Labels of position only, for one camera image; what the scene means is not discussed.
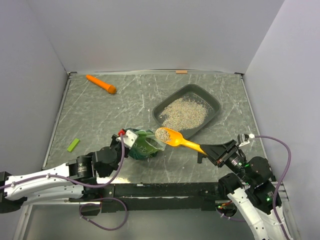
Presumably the black base bar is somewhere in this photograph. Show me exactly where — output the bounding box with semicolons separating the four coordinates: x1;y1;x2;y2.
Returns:
69;182;231;213

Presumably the yellow plastic scoop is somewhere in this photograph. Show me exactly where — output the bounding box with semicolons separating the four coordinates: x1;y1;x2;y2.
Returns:
155;127;206;155

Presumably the litter granules pile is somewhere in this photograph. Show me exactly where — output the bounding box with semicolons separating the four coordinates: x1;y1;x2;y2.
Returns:
159;98;208;132

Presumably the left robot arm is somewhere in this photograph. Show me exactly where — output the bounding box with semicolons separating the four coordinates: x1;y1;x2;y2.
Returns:
0;130;130;214

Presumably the green litter bag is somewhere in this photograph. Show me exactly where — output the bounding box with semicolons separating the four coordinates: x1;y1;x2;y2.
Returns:
125;128;166;160

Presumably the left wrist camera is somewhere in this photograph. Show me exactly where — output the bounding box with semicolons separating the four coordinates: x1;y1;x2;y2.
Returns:
116;129;138;149

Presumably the brown tape piece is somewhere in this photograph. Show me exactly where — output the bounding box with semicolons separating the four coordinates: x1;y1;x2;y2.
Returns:
175;70;188;74

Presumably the black T-shaped part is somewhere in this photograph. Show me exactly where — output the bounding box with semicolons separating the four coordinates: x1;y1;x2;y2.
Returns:
197;152;207;164

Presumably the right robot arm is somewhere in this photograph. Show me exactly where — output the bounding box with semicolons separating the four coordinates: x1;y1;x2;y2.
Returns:
197;134;292;240

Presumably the orange carrot toy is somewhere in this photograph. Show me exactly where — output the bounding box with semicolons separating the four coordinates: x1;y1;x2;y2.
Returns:
86;75;117;94

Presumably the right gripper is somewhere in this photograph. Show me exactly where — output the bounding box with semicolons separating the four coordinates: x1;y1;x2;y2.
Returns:
198;137;253;184

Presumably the green rectangular block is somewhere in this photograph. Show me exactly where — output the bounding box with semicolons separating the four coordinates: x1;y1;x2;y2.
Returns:
67;138;80;153

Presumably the grey litter box tray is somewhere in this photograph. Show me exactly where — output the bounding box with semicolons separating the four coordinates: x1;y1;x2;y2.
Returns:
152;84;221;139

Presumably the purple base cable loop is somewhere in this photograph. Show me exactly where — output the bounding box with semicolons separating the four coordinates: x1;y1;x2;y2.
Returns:
78;197;128;230

